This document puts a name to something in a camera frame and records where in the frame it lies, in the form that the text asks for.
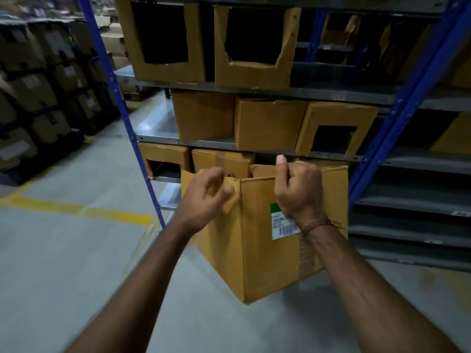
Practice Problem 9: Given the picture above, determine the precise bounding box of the dim open cardboard box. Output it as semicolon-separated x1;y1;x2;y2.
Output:
319;14;362;47

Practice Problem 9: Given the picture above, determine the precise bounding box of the plain creased cardboard box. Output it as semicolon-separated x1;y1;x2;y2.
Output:
234;95;308;152

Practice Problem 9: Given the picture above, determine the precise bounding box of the cardboard box with torn cutout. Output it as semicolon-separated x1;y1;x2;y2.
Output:
213;5;302;91

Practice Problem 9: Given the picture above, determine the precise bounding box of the person's right hand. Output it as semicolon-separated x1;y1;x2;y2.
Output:
274;155;327;227

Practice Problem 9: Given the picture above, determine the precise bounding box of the plain closed cardboard box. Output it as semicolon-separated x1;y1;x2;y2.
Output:
171;89;236;142

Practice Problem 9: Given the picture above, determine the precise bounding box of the plain tan cardboard box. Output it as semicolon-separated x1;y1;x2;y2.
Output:
430;113;471;155
448;48;471;89

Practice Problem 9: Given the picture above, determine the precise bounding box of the person's left forearm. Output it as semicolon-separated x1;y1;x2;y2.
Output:
64;216;201;353

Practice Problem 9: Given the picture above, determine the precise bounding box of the blue grey metal shelving rack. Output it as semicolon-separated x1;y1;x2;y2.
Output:
77;0;471;273

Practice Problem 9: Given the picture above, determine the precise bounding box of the person's left hand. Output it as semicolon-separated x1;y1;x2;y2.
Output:
176;167;236;236

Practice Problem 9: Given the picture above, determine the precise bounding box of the row of shelved cardboard boxes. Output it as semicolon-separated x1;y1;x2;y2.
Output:
0;16;123;185

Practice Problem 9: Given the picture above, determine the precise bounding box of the low cardboard box with cutout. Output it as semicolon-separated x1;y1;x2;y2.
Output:
138;142;192;180

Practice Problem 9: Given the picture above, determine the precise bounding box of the taped cardboard box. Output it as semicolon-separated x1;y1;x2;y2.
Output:
191;148;255;180

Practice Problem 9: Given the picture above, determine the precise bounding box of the cardboard box, small square cutout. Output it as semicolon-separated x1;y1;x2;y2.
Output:
295;101;380;158

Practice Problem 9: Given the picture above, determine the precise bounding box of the brown braided wrist bracelet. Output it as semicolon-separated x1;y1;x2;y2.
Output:
301;218;345;234

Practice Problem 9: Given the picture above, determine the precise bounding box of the stack of distant cardboard boxes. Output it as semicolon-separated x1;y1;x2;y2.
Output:
93;14;130;71

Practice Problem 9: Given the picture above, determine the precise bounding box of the person's right forearm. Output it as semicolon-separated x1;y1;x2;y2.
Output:
300;221;462;353

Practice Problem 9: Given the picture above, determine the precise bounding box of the labelled cardboard box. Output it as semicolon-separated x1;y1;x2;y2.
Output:
180;163;349;305

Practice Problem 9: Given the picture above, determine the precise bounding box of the tall cardboard box, neat cutout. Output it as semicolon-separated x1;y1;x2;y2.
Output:
116;0;207;84

